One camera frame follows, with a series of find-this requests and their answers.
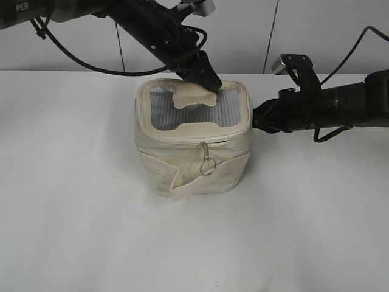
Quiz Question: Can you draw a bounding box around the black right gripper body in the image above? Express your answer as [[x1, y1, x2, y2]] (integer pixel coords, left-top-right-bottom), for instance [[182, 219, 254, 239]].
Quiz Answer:
[[252, 89, 334, 134]]

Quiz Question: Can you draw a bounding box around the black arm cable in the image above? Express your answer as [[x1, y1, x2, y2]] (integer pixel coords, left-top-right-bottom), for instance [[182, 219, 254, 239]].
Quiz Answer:
[[29, 16, 209, 77], [312, 26, 389, 144]]

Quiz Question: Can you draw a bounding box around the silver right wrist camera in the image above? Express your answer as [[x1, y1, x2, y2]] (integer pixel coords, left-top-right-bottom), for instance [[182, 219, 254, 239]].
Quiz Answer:
[[270, 54, 322, 92]]

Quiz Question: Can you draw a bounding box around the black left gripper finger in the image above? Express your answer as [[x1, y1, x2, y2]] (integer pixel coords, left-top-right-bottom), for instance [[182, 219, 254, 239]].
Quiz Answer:
[[176, 51, 222, 91]]

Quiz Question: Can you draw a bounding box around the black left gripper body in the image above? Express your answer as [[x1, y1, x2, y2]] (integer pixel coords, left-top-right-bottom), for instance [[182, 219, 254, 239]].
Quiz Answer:
[[115, 10, 210, 76]]

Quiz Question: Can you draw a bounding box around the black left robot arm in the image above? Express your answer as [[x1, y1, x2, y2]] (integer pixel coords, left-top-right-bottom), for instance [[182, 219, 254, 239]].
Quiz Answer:
[[1, 0, 222, 92]]

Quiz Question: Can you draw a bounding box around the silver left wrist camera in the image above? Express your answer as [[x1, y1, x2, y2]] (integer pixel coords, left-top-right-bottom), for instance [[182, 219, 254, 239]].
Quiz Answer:
[[177, 0, 216, 17]]

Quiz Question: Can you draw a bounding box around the silver zipper pull ring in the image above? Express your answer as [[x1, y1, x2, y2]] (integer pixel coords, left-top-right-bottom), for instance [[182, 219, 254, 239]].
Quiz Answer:
[[199, 141, 217, 176]]

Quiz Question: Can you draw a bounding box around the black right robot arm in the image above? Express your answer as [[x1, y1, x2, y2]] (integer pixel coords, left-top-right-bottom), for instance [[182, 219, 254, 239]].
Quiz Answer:
[[253, 70, 388, 134]]

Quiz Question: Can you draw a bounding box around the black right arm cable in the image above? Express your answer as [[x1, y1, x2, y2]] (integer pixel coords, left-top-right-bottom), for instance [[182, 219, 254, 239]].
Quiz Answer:
[[312, 26, 389, 144]]

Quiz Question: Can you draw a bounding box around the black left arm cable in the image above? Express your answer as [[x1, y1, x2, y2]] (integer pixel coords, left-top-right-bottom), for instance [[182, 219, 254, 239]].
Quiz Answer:
[[29, 16, 209, 77]]

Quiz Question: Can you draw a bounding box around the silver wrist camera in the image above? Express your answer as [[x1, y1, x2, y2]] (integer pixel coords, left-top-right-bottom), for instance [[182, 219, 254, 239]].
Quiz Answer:
[[177, 0, 216, 17], [270, 54, 322, 92]]

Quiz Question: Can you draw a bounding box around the cream canvas zipper bag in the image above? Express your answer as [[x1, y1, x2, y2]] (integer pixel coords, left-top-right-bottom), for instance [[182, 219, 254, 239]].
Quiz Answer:
[[134, 79, 253, 199]]

